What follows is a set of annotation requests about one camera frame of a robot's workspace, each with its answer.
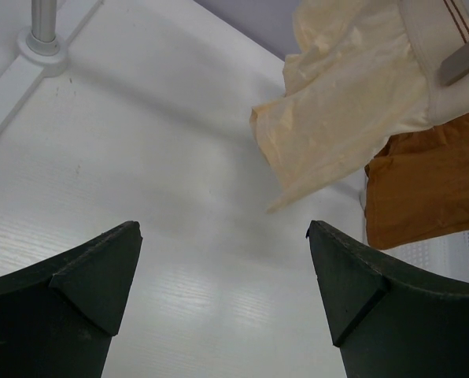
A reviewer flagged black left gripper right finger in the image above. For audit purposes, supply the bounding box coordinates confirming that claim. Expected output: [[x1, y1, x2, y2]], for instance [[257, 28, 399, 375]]
[[307, 220, 469, 377]]

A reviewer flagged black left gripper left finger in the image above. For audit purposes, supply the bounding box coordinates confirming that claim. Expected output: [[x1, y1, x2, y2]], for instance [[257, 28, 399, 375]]
[[0, 221, 142, 377]]

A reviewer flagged white metal clothes rack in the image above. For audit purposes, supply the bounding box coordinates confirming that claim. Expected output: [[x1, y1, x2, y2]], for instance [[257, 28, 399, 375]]
[[0, 1, 101, 135]]

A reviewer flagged brown underwear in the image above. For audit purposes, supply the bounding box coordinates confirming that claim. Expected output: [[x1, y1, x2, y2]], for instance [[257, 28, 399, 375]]
[[364, 113, 469, 250]]

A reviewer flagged white plastic basket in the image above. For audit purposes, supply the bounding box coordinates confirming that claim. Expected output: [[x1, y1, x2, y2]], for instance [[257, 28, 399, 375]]
[[360, 177, 469, 283]]

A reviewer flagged cream underwear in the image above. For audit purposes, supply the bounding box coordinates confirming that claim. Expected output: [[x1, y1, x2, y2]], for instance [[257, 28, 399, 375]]
[[250, 0, 469, 212]]

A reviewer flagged wooden hanger with cream underwear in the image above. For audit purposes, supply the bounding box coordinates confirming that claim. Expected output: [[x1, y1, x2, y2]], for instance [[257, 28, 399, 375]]
[[438, 41, 469, 86]]

